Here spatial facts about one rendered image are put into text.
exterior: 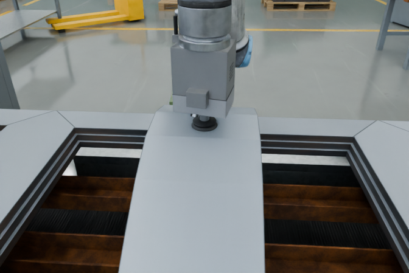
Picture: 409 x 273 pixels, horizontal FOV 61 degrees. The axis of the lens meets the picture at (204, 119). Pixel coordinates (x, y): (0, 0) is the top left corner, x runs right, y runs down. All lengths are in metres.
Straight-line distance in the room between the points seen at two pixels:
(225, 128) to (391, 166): 0.43
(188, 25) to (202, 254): 0.30
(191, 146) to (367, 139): 0.53
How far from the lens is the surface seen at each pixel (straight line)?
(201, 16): 0.47
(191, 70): 0.50
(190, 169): 0.51
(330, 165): 1.14
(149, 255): 0.47
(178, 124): 0.58
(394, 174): 0.84
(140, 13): 5.75
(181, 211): 0.48
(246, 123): 0.58
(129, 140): 0.92
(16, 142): 0.95
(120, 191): 1.00
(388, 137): 0.97
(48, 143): 0.91
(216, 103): 0.51
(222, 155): 0.52
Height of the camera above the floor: 1.32
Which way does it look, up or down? 29 degrees down
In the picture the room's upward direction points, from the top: straight up
